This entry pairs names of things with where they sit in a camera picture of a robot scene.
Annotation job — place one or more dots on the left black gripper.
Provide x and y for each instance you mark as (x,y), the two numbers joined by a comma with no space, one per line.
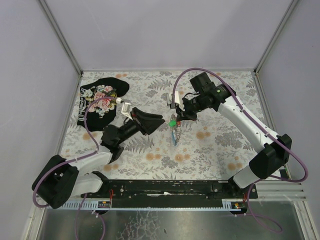
(137,120)

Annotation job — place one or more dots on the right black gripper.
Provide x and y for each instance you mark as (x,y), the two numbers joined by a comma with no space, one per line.
(184,110)

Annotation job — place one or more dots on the green key tag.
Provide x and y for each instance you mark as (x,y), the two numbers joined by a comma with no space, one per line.
(172,123)

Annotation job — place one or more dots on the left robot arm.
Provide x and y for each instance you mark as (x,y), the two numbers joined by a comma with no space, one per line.
(63,178)

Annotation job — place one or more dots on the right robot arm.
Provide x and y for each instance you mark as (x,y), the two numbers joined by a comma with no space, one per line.
(272,149)

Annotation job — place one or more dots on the black floral cloth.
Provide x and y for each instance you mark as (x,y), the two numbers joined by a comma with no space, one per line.
(96,112)

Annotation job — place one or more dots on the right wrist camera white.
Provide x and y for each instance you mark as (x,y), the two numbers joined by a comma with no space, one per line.
(174,100)

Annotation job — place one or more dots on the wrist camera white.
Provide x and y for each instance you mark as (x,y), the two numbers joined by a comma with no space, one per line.
(174,100)
(125,107)

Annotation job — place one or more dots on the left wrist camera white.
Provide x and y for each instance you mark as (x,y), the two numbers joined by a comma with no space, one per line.
(125,107)

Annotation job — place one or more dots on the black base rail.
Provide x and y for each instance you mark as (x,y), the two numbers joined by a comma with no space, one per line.
(176,190)

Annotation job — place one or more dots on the white cable duct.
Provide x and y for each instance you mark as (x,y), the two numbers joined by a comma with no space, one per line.
(155,205)

